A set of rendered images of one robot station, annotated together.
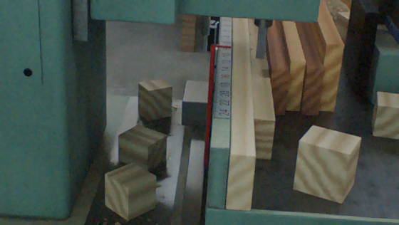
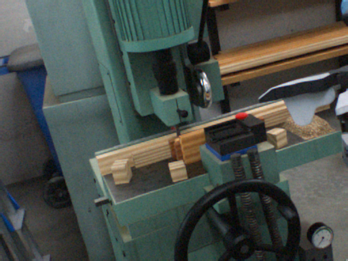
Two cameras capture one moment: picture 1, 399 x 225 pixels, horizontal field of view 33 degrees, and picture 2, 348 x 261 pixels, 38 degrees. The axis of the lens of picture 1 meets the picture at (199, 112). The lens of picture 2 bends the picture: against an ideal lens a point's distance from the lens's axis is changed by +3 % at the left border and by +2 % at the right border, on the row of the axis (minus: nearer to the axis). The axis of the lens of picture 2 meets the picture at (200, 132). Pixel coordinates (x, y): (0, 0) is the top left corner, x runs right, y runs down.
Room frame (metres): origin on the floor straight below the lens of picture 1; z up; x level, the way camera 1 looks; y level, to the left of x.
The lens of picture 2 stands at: (0.34, -1.25, 1.42)
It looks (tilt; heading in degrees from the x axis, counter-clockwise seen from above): 21 degrees down; 72
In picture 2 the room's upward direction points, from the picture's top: 11 degrees counter-clockwise
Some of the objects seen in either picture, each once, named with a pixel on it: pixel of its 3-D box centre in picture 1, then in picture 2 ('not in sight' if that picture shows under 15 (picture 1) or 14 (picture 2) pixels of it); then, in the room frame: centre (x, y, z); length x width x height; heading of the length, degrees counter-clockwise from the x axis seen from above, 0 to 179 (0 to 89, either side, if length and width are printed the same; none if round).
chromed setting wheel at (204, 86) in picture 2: not in sight; (200, 88); (0.79, 0.07, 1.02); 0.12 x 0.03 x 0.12; 88
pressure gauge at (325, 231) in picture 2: not in sight; (319, 237); (0.92, -0.28, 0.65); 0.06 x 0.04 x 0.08; 178
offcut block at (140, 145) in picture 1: (142, 147); not in sight; (0.69, 0.06, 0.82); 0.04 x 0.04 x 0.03; 58
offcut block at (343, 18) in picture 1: (352, 29); (276, 138); (0.87, -0.20, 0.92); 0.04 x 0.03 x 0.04; 17
